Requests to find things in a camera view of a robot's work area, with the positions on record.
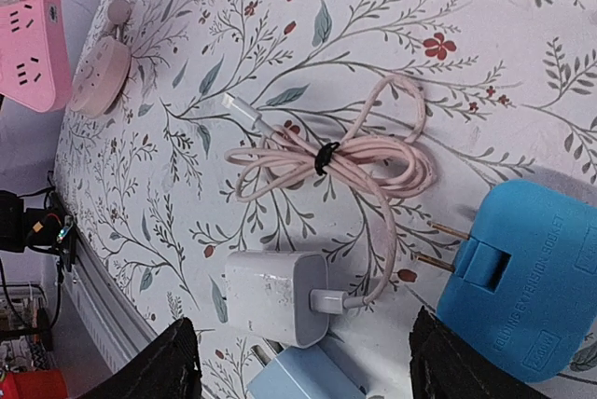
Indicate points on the blue plug adapter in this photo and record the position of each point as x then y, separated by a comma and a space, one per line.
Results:
522, 290

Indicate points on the round pink socket with cord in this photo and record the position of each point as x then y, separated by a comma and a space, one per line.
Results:
103, 71

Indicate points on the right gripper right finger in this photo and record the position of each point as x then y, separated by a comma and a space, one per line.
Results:
442, 365

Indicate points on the pink power strip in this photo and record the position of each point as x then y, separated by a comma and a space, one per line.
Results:
35, 70

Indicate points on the light blue charger plug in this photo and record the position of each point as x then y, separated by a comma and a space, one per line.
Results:
324, 370

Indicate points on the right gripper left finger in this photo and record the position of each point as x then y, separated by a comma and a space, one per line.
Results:
168, 367

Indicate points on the floral table cloth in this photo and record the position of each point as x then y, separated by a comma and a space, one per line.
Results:
510, 93

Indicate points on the white charger with cable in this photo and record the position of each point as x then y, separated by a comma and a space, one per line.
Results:
286, 296

